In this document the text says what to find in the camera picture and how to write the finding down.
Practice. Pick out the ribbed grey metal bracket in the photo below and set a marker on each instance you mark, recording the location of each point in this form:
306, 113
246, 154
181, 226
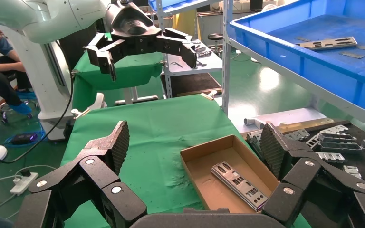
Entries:
352, 171
330, 156

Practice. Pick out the brown cardboard box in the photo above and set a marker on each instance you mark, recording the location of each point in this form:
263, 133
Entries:
201, 163

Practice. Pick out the green table cloth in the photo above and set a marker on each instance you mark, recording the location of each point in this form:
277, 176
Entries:
157, 126
122, 70

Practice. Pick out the white ladder metal bracket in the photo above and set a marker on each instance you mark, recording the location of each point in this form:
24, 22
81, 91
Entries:
336, 129

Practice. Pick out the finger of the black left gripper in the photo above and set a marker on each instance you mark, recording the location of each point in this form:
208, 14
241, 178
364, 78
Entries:
182, 44
103, 52

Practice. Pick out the dark stacked metal frames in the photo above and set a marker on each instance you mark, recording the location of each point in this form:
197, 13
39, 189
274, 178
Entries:
340, 143

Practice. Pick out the grey metal shelf rack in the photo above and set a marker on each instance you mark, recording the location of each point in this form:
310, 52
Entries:
195, 61

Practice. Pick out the white pipe fitting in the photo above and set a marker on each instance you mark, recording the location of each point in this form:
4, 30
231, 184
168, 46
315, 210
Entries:
253, 122

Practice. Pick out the perforated metal shelf strut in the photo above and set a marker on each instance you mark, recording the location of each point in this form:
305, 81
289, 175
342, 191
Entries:
227, 63

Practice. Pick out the blue plastic bin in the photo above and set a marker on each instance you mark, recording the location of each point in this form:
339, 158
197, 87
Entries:
327, 72
176, 3

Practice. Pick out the silver I/O shield plate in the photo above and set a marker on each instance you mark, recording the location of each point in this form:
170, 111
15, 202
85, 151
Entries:
237, 184
327, 44

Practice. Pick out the white power strip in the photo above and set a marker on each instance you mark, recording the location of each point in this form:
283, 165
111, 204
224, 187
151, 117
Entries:
23, 182

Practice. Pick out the white metal shelf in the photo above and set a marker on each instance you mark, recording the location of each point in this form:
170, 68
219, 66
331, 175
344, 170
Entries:
327, 93

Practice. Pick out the black round stool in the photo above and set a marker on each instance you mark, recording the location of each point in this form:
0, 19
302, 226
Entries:
215, 37

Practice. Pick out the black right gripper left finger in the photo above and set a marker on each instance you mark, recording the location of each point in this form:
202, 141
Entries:
91, 179

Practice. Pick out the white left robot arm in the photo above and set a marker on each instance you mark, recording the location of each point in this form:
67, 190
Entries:
44, 15

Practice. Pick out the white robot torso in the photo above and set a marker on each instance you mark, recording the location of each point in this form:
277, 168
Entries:
40, 88

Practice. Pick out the small grey slotted bracket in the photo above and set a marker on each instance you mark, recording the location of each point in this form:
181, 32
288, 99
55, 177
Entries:
297, 135

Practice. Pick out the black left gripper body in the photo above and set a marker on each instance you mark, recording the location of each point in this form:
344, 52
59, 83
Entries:
132, 28

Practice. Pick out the large grey metal plate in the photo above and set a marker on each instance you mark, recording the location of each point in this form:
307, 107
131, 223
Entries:
254, 140

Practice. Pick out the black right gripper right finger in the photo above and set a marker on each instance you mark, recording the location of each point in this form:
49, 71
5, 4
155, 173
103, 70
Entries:
305, 179

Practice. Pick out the black device purple light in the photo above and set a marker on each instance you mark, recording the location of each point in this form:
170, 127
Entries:
23, 137

